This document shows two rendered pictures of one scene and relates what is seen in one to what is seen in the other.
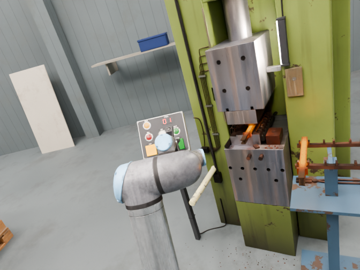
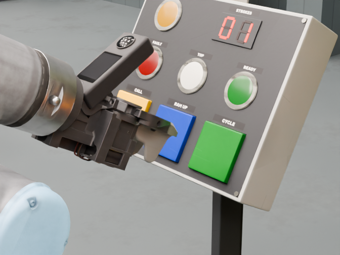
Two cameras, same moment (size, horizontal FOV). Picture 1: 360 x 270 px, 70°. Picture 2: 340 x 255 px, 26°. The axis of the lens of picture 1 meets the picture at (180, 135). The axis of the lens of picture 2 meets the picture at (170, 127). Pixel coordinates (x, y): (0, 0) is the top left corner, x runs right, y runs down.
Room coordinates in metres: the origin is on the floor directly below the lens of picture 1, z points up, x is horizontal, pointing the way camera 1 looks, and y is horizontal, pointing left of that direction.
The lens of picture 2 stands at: (0.81, -0.52, 1.42)
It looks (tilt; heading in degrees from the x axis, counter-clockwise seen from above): 21 degrees down; 37
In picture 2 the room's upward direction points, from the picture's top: straight up
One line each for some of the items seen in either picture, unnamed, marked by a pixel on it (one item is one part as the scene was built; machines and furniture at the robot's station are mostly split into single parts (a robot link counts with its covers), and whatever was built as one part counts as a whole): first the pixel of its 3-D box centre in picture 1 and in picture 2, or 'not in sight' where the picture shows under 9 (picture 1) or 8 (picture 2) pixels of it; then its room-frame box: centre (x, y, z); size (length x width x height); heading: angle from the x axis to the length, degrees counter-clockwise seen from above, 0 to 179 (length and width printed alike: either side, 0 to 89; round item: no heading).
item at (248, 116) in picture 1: (249, 105); not in sight; (1.70, -0.52, 1.12); 0.42 x 0.20 x 0.10; 146
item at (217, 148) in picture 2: (178, 144); (217, 152); (1.63, 0.03, 1.01); 0.07 x 0.05 x 0.07; 81
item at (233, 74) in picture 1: (249, 69); not in sight; (1.68, -0.56, 1.36); 0.42 x 0.39 x 0.40; 146
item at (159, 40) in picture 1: (154, 42); not in sight; (4.97, -0.01, 1.57); 0.52 x 0.38 x 0.20; 82
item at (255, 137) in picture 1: (252, 125); not in sight; (1.70, -0.52, 0.96); 0.42 x 0.20 x 0.09; 146
